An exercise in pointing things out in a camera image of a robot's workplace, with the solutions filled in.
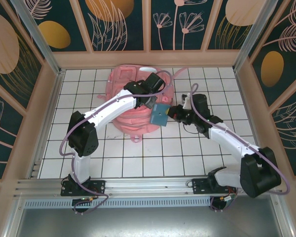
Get pink school backpack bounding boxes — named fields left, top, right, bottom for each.
left=97, top=64, right=189, bottom=144

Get grey sheet metal panel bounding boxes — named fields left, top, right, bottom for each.
left=16, top=194, right=296, bottom=237

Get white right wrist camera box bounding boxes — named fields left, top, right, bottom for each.
left=182, top=93, right=191, bottom=110

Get aluminium side rail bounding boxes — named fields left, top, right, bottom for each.
left=233, top=69, right=270, bottom=176
left=27, top=70, right=66, bottom=179

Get wall panel with pink flowers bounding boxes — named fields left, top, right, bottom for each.
left=150, top=0, right=205, bottom=51

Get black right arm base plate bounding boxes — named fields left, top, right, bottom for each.
left=191, top=177, right=237, bottom=196

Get wall panel oval and feather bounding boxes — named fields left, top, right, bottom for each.
left=251, top=0, right=296, bottom=107

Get long aluminium mounting rail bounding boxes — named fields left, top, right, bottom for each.
left=13, top=175, right=283, bottom=198

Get wall panel leaf outlines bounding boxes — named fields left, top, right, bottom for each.
left=271, top=95, right=296, bottom=176

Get aluminium corner post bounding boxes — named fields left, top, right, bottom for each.
left=9, top=0, right=62, bottom=76
left=233, top=0, right=281, bottom=72

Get wall panel with peach oval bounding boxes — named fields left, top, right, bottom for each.
left=206, top=0, right=263, bottom=51

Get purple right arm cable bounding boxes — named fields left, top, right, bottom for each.
left=189, top=83, right=292, bottom=213

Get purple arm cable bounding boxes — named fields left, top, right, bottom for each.
left=59, top=70, right=175, bottom=216
left=189, top=83, right=292, bottom=213

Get slotted grey cable duct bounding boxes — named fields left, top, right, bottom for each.
left=23, top=198, right=212, bottom=208

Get wall panel with orange oval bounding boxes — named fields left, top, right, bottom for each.
left=22, top=0, right=89, bottom=52

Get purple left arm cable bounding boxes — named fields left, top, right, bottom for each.
left=59, top=70, right=175, bottom=216

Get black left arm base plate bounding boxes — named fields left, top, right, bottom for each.
left=60, top=179, right=107, bottom=197

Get wall panel large peach oval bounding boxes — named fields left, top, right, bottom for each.
left=0, top=0, right=44, bottom=109

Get wall panel single flower outline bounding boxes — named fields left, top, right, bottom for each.
left=0, top=82, right=24, bottom=180

